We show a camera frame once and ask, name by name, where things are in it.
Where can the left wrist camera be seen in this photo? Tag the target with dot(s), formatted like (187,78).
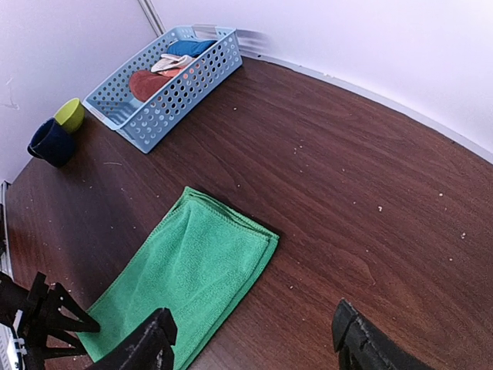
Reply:
(12,350)

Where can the dark blue mug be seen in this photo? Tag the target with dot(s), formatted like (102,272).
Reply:
(52,144)

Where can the green microfiber towel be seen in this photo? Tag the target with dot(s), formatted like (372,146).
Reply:
(199,262)

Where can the light blue plastic basket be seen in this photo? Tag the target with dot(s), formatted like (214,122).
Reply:
(145,123)

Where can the yellow green bowl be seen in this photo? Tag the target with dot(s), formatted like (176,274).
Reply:
(71,115)

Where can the dark red towel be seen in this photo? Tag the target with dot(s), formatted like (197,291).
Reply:
(143,84)

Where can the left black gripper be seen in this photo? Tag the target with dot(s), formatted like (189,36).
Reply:
(26,312)

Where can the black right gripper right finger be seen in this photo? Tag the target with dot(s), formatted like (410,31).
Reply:
(362,345)

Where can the blue rolled towel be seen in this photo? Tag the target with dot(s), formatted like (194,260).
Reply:
(191,48)

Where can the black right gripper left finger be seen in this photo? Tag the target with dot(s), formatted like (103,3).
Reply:
(149,346)

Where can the orange white rolled towel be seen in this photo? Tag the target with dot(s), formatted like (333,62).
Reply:
(171,65)

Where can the left aluminium post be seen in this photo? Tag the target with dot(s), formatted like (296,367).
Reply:
(152,16)

